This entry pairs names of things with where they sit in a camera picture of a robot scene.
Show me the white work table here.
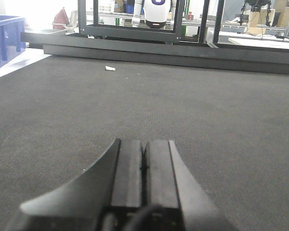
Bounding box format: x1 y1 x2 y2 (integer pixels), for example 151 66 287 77
218 31 289 50

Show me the grey metal cart frame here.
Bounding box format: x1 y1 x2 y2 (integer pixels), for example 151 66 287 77
77 0 225 44

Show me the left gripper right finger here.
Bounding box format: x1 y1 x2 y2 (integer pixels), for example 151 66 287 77
144 140 237 231

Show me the blue plastic crate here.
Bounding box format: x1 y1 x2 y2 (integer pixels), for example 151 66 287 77
0 15 26 68

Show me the dark metal rail beam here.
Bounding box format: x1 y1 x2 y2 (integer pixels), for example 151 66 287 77
21 32 289 75

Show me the white paper scrap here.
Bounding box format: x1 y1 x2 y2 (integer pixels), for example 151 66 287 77
105 66 116 71

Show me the red bag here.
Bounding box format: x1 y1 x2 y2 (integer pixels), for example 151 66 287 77
53 7 69 30

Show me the white humanoid robot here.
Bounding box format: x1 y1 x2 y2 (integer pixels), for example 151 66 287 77
131 0 177 29

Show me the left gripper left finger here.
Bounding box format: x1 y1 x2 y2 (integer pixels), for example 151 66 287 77
6 139 142 231

